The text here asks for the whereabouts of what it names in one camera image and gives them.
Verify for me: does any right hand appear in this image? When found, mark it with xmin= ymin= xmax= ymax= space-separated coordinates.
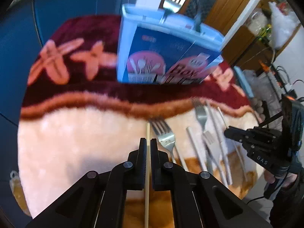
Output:
xmin=263 ymin=169 xmax=299 ymax=188

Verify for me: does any black wire rack cart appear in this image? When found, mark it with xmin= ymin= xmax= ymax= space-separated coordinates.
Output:
xmin=228 ymin=35 xmax=302 ymax=124

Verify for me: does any light blue box on cart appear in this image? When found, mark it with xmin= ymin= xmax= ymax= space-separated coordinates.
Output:
xmin=233 ymin=66 xmax=255 ymax=99

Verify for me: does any pink and maroon fleece blanket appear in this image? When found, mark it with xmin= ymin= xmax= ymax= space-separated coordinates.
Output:
xmin=17 ymin=15 xmax=258 ymax=217

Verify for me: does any steel chopstick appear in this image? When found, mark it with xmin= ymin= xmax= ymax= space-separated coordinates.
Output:
xmin=206 ymin=100 xmax=233 ymax=185
xmin=186 ymin=127 xmax=207 ymax=171

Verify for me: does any small steel fork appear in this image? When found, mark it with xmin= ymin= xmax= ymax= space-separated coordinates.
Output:
xmin=203 ymin=130 xmax=228 ymax=187

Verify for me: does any white plastic bag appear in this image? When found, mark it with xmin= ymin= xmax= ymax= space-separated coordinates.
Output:
xmin=268 ymin=2 xmax=300 ymax=50

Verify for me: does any light blue utensil holder box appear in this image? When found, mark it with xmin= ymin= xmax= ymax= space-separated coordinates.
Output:
xmin=116 ymin=4 xmax=224 ymax=84

